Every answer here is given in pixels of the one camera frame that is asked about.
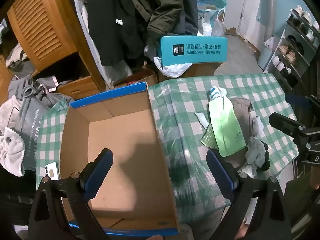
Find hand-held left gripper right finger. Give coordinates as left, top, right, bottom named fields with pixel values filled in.
left=206, top=149, right=293, bottom=240

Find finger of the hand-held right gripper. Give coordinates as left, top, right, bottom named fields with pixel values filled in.
left=284, top=93, right=320, bottom=111
left=269, top=112, right=307, bottom=137

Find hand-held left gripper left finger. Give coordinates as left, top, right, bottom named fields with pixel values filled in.
left=29, top=149, right=114, bottom=240

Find plain white sock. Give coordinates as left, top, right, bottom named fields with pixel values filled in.
left=252, top=116, right=265, bottom=138

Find patterned white sock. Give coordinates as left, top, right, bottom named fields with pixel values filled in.
left=239, top=164, right=258, bottom=178

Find blue-rimmed cardboard box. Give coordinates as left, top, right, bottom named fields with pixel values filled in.
left=60, top=82, right=180, bottom=235

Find grey sock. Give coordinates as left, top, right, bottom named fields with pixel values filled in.
left=245, top=137, right=267, bottom=167

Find light green towel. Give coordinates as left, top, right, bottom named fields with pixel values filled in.
left=209, top=96, right=247, bottom=157

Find beige cloth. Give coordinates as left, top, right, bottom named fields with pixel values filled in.
left=226, top=97, right=259, bottom=168

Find person's right hand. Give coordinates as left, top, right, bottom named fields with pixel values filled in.
left=311, top=167, right=320, bottom=191

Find green glittery cloth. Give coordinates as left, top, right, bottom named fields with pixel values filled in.
left=200, top=124, right=220, bottom=148

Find grey shoe rack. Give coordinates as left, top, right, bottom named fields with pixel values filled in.
left=264, top=9, right=320, bottom=90

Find white smartphone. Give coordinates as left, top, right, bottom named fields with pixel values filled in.
left=44, top=162, right=60, bottom=180

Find rows of shoes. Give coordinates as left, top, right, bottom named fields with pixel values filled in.
left=271, top=5, right=320, bottom=85

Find pale blue trash bin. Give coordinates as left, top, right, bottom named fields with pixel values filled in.
left=257, top=37, right=278, bottom=70

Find small pale blue cloth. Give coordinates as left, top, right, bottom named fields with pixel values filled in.
left=195, top=112, right=212, bottom=130

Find blue striped white sock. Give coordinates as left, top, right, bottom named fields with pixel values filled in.
left=209, top=86, right=228, bottom=103

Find grey printed tote bag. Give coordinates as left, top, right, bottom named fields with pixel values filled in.
left=19, top=97, right=50, bottom=172

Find green checked tablecloth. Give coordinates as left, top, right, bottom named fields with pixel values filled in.
left=35, top=73, right=300, bottom=223

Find white towel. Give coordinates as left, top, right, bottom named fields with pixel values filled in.
left=0, top=96, right=25, bottom=177

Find large brown cardboard box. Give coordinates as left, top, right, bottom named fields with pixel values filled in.
left=157, top=61, right=223, bottom=83

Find small open cardboard box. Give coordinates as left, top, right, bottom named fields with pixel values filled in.
left=114, top=69, right=158, bottom=90

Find grey clothing pile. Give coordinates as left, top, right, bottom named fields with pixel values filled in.
left=7, top=75, right=75, bottom=110

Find white door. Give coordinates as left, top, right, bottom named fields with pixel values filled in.
left=237, top=0, right=273, bottom=40

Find clear plastic bag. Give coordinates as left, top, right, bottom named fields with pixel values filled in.
left=211, top=19, right=225, bottom=37

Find teal printed box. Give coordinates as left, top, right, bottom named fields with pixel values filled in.
left=156, top=35, right=228, bottom=67

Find white plastic bag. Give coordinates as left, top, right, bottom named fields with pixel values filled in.
left=153, top=56, right=193, bottom=78

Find blue plastic bag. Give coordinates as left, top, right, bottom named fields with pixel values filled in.
left=195, top=0, right=228, bottom=35

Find clothes inside cabinet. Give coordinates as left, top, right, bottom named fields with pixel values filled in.
left=5, top=42, right=35, bottom=78

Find wooden louvered cabinet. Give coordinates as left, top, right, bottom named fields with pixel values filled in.
left=0, top=0, right=108, bottom=100

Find black hanging coat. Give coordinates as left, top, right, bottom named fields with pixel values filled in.
left=86, top=0, right=150, bottom=67

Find dark olive hanging jacket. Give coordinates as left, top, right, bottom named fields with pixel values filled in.
left=135, top=0, right=200, bottom=40

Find white hanging garment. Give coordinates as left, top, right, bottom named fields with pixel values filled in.
left=69, top=0, right=133, bottom=85

